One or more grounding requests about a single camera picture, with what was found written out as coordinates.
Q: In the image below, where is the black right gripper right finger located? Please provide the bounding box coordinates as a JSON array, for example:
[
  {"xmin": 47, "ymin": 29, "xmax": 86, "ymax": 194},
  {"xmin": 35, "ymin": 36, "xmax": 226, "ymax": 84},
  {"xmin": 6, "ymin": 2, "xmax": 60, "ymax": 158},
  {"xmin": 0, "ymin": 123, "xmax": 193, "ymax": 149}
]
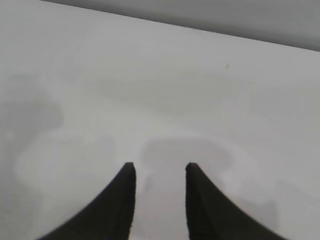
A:
[{"xmin": 185, "ymin": 162, "xmax": 283, "ymax": 240}]

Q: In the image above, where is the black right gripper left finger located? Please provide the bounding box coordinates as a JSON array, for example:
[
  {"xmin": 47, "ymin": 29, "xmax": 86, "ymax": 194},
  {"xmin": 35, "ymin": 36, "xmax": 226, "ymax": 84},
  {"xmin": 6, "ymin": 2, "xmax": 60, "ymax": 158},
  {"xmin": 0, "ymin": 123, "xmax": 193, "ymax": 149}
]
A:
[{"xmin": 39, "ymin": 162, "xmax": 137, "ymax": 240}]

